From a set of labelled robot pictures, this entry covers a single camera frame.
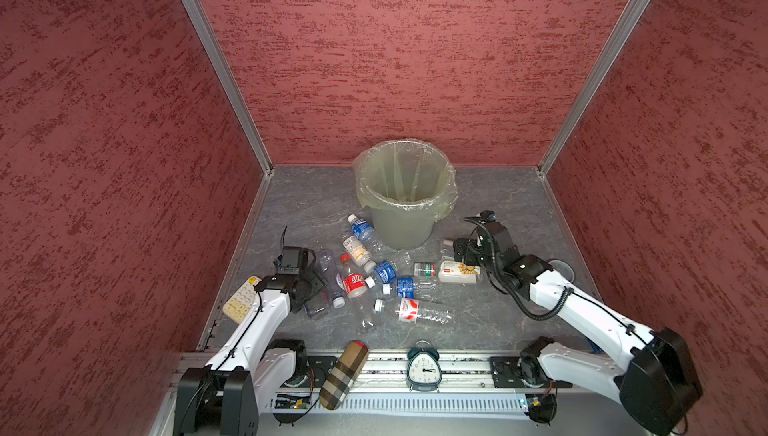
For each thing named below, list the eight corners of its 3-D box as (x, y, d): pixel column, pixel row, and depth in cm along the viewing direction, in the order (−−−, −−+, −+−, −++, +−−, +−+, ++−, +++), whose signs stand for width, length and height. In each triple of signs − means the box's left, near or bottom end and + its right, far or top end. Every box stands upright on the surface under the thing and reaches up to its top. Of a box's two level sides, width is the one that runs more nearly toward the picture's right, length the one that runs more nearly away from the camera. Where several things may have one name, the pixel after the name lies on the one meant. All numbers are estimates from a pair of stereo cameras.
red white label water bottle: (395, 322, 83) (395, 316, 79) (397, 303, 87) (397, 297, 82) (449, 328, 82) (452, 323, 78) (449, 309, 86) (452, 303, 82)
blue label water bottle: (373, 259, 96) (372, 251, 92) (344, 227, 104) (342, 219, 100) (386, 249, 98) (386, 241, 94) (357, 218, 106) (356, 210, 102)
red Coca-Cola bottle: (356, 336, 81) (354, 331, 77) (341, 262, 96) (338, 254, 92) (378, 330, 83) (377, 324, 78) (359, 257, 97) (358, 249, 93)
